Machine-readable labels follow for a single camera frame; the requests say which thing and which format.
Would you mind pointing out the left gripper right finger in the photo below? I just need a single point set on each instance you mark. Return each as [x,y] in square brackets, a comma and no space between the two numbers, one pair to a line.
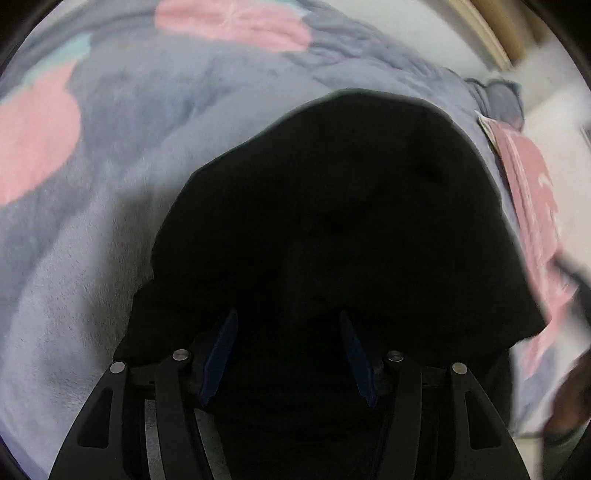
[434,423]

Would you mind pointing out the pink pillow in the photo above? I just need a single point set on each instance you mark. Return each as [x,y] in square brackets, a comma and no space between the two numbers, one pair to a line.
[536,209]

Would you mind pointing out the striped wooden headboard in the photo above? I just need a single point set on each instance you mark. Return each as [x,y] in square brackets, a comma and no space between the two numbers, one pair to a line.
[507,30]

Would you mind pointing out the grey pillow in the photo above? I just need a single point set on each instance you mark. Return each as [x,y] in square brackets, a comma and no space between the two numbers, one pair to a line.
[500,100]

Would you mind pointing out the grey floral bed blanket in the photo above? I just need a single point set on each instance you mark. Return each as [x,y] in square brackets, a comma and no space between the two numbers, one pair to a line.
[106,112]

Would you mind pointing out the black hooded jacket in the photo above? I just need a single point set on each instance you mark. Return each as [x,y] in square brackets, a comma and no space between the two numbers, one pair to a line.
[290,265]

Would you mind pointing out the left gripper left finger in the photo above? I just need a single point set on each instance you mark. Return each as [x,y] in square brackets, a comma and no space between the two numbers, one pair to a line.
[143,422]

